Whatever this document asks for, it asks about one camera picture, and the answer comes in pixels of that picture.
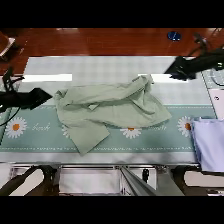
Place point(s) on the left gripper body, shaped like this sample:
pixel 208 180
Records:
pixel 36 98

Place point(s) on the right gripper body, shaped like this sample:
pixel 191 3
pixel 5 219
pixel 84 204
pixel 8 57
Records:
pixel 180 68

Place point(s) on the pale green shirt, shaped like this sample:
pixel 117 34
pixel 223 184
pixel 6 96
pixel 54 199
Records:
pixel 113 106

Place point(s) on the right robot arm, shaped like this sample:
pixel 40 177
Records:
pixel 210 60

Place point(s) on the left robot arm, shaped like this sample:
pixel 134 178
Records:
pixel 10 98

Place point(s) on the light blue garment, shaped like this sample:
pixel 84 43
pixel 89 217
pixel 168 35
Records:
pixel 210 143

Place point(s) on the silver frame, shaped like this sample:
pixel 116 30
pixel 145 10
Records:
pixel 136 181

